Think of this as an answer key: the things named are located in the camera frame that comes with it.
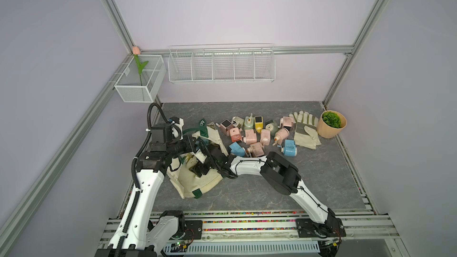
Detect small white wire basket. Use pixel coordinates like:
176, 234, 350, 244
114, 55, 166, 103

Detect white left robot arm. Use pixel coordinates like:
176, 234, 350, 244
95, 136, 202, 257

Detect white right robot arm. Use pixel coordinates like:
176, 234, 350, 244
190, 148, 340, 231

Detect round pink pencil sharpener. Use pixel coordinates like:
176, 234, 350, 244
273, 128, 290, 146

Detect pink artificial tulip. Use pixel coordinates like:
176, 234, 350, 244
132, 46, 149, 86

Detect olive green pencil sharpener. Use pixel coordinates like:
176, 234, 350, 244
265, 120, 279, 138

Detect potted green plant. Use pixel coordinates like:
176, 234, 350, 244
317, 111, 348, 139

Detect cream tote bag green handles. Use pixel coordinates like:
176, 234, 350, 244
167, 125, 229, 199

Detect long white wire basket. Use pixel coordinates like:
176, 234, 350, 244
168, 44, 276, 84

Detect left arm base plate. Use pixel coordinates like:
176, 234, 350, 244
170, 220, 203, 240

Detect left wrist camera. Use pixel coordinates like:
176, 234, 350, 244
149, 123, 174, 152

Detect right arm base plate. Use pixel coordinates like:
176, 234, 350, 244
296, 217, 346, 239

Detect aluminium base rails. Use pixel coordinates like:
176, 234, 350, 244
162, 209, 410, 257

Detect cream work gloves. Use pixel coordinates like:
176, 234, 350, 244
289, 111, 321, 150

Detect beige pencil sharpener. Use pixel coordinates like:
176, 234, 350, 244
232, 116, 245, 129

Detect yellow pencil sharpener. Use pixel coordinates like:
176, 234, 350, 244
254, 115, 264, 133

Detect blue pencil sharpener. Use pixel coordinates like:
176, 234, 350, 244
228, 142, 246, 157
279, 139, 298, 157

